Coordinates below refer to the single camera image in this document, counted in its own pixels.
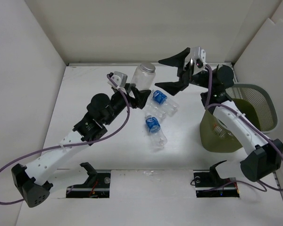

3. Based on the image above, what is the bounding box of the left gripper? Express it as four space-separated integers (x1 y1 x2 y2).
104 84 150 126

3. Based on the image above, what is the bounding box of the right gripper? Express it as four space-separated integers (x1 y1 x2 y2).
155 48 214 96

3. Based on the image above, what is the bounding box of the clear capless bottle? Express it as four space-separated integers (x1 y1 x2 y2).
130 62 156 90

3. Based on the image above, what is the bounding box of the blue label bottle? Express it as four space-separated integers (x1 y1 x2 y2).
151 90 179 117
145 114 167 149

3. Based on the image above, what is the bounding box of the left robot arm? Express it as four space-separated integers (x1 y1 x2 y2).
11 83 151 208

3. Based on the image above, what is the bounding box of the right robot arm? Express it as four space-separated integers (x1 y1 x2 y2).
155 47 283 182

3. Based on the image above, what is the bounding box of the green mesh waste bin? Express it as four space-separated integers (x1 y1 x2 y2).
200 83 278 153

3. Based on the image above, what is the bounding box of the clear white cap bottle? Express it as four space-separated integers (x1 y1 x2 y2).
144 105 167 122

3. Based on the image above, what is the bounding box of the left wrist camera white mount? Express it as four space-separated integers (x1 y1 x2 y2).
107 71 128 89

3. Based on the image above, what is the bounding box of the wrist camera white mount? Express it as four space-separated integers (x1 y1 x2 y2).
107 71 128 89
190 47 206 75

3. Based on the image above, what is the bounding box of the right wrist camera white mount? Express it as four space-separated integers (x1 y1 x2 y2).
190 47 206 75

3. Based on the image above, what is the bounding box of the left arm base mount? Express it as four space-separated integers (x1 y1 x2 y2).
66 162 111 199

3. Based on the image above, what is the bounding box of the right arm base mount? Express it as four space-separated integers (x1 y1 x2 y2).
190 160 240 198

